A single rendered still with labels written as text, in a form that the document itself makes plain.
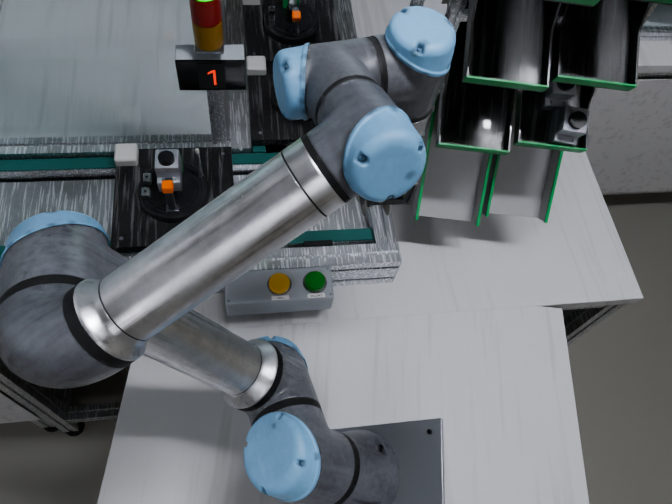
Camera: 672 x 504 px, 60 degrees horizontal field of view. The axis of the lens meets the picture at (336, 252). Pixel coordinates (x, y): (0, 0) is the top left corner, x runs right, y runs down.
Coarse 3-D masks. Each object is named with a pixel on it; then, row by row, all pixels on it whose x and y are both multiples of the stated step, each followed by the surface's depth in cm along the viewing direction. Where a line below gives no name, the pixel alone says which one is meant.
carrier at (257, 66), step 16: (256, 64) 136; (272, 64) 139; (256, 80) 136; (272, 80) 137; (256, 96) 134; (272, 96) 132; (256, 112) 132; (272, 112) 132; (256, 128) 129; (272, 128) 130; (288, 128) 130; (304, 128) 131; (256, 144) 129; (272, 144) 130; (288, 144) 131
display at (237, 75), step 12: (180, 60) 100; (192, 60) 101; (204, 60) 101; (216, 60) 101; (228, 60) 102; (240, 60) 102; (180, 72) 103; (192, 72) 103; (228, 72) 104; (240, 72) 104; (180, 84) 105; (192, 84) 105; (228, 84) 106; (240, 84) 107
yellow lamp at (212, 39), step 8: (192, 24) 96; (200, 32) 96; (208, 32) 96; (216, 32) 97; (200, 40) 97; (208, 40) 97; (216, 40) 98; (200, 48) 99; (208, 48) 99; (216, 48) 99
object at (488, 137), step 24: (456, 48) 106; (456, 72) 105; (456, 96) 105; (480, 96) 105; (504, 96) 106; (456, 120) 105; (480, 120) 105; (504, 120) 106; (456, 144) 102; (480, 144) 105; (504, 144) 105
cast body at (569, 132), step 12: (564, 108) 102; (576, 108) 102; (552, 120) 106; (564, 120) 101; (576, 120) 100; (552, 132) 105; (564, 132) 102; (576, 132) 101; (564, 144) 105; (576, 144) 104
